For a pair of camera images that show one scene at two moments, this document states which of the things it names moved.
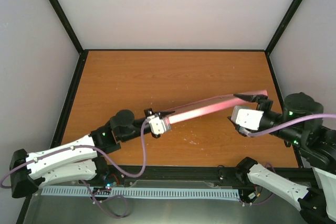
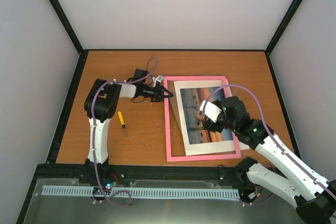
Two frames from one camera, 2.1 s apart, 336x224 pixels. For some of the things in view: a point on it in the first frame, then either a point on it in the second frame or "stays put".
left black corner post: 65,21 stays put
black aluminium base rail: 113,172 stays put
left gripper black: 149,110 -> 158,93
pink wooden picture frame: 214,105 -> 169,158
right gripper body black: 266,103 -> 211,126
